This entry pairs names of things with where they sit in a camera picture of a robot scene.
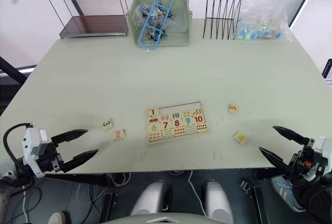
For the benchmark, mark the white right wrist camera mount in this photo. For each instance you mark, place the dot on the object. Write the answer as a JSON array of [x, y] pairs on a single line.
[[323, 159]]

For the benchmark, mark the wooden tile green number 6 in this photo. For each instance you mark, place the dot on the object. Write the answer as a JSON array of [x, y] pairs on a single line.
[[154, 127]]

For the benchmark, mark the clear bag of black clips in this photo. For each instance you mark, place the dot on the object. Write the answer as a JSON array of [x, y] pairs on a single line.
[[158, 24]]

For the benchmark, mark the grey robot torso edge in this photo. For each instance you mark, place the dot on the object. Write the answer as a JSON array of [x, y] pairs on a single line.
[[160, 219]]

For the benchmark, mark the wooden tile red number 7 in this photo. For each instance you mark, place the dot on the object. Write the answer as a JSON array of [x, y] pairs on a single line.
[[166, 125]]

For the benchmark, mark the wooden tile red number 1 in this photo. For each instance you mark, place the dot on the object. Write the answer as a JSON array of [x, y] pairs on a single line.
[[152, 112]]

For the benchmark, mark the wooden tile pink number 2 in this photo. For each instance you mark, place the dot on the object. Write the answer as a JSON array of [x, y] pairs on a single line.
[[118, 134]]

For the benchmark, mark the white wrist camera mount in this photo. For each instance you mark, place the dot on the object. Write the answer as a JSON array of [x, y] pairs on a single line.
[[32, 146], [323, 159]]

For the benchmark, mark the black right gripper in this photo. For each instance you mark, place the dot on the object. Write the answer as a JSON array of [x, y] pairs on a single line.
[[301, 164]]

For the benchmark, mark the wooden tile red number 10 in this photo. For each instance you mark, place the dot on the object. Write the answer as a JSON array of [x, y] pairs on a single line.
[[199, 119]]

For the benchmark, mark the wooden tile yellow number 4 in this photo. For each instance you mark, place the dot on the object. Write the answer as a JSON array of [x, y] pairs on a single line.
[[240, 138]]

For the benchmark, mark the wooden tile orange number 5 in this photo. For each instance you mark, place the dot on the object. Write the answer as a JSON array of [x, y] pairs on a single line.
[[233, 108]]

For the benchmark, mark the wooden tile green number 3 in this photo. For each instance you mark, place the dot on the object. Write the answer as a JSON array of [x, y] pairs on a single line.
[[106, 124]]

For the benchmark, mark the clear bag of colourful pieces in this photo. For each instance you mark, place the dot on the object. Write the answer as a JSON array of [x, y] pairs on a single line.
[[262, 24]]

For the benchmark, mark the pale green plastic basket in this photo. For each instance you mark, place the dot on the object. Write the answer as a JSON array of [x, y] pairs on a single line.
[[181, 40]]

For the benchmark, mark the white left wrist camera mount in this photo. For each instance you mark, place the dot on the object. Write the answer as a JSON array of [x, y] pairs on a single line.
[[32, 146]]

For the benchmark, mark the blue plastic oval frame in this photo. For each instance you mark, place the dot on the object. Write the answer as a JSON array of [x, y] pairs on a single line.
[[144, 34]]

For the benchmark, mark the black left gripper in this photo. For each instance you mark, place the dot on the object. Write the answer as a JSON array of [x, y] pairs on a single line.
[[48, 157]]

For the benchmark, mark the wooden tile blue number 9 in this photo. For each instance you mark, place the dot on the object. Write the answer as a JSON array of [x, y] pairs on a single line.
[[188, 121]]

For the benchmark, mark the wooden tile red number 8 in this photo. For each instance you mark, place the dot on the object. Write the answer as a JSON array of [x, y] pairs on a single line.
[[177, 123]]

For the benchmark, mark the metal two-tier shelf rack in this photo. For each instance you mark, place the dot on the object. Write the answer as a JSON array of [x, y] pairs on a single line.
[[93, 24]]

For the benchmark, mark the silver rounded robot leg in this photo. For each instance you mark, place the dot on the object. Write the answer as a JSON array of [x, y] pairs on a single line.
[[218, 200], [151, 198]]

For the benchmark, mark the black diagonal frame bar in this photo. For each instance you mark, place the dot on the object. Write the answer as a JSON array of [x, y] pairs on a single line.
[[13, 69]]

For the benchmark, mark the blue white sneaker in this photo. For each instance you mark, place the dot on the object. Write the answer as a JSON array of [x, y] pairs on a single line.
[[285, 193]]

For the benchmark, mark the black remote-like device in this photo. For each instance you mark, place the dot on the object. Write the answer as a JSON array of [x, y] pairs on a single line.
[[327, 68]]

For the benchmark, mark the white shoe tip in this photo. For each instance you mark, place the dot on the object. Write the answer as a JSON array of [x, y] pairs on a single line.
[[58, 218]]

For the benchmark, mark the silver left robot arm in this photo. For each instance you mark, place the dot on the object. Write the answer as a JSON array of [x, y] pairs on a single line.
[[13, 167]]

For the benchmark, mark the wooden number puzzle board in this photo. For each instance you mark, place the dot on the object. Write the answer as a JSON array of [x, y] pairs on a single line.
[[179, 141]]

